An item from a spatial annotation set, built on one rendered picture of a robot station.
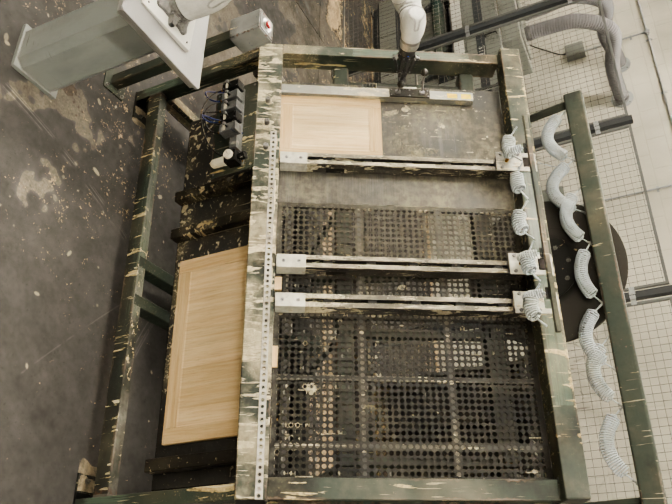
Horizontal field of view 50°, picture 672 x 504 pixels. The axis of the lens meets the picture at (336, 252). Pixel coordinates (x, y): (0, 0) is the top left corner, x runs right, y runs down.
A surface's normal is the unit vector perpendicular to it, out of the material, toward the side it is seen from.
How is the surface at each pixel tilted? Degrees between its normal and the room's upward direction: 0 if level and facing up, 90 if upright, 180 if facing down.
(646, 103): 90
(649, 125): 90
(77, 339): 0
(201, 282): 90
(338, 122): 60
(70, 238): 0
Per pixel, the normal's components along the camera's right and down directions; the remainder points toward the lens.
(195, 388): -0.44, -0.41
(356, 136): 0.07, -0.46
